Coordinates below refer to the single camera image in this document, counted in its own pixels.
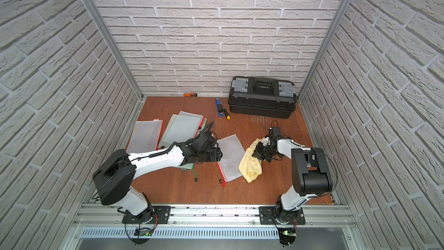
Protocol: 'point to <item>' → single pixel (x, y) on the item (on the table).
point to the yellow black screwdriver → (228, 116)
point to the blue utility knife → (219, 107)
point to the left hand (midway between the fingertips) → (221, 154)
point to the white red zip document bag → (233, 153)
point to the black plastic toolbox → (260, 96)
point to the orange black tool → (192, 94)
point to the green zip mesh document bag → (164, 143)
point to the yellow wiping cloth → (250, 166)
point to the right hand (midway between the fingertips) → (255, 154)
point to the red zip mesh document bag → (145, 136)
